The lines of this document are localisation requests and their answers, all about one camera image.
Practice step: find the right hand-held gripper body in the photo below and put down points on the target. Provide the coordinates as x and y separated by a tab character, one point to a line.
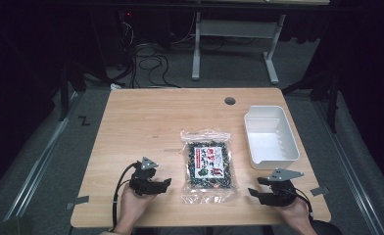
279	191

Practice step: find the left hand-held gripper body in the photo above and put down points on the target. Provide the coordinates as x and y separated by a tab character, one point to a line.
142	182

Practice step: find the person's left hand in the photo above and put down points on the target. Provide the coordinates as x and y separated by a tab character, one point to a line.
132	204

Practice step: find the person's right hand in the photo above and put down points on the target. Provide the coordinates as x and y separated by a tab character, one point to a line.
294	213

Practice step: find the grey tape strip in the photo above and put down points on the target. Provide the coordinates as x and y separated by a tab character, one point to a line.
77	201
319	191

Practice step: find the white plastic bin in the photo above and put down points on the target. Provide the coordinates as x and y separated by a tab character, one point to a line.
271	140

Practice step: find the clear bag of dried seaweed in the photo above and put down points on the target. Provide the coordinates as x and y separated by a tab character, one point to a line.
209	164

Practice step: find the black floor tape mark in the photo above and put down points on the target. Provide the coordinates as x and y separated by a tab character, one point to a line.
84	121

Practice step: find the black metal stand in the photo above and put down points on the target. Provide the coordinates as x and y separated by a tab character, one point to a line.
64	94
332	98

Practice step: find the metal floor rail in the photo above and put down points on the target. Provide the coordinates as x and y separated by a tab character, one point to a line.
39	163
350	169

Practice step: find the white metal desk frame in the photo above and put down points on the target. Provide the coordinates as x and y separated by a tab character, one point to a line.
234	28

